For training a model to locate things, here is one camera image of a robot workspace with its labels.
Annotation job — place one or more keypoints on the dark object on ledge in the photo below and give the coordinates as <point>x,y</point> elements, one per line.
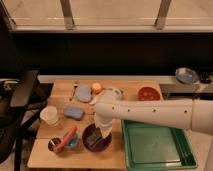
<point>205,78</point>

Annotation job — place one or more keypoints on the purple plastic bowl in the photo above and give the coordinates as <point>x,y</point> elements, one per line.
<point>101,145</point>

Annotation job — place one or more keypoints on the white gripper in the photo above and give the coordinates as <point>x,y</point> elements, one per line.
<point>104,123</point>

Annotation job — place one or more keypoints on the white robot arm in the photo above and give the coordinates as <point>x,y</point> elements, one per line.
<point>196,115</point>

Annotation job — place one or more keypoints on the silver metal plate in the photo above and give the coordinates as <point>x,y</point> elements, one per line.
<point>186,75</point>

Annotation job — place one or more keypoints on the red orange bowl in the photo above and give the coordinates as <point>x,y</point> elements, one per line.
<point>148,94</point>

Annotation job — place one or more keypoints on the small blue bowl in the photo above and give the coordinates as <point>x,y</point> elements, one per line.
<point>73,142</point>

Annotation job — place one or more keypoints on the orange carrot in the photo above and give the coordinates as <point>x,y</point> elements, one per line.
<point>65,140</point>

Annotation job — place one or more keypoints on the green plastic tray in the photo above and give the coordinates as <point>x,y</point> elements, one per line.
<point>156,148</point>

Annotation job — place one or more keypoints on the dark brown eraser block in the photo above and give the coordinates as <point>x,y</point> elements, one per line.
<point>94,138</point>

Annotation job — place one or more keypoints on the white plastic cup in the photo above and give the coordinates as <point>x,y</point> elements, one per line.
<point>50,115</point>

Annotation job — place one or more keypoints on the black office chair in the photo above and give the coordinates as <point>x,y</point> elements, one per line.
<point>20,107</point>

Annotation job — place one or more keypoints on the blue sponge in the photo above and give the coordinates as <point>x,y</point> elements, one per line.
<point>74,112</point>

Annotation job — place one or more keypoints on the orange round fruit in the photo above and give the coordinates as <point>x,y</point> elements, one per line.
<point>97,87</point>

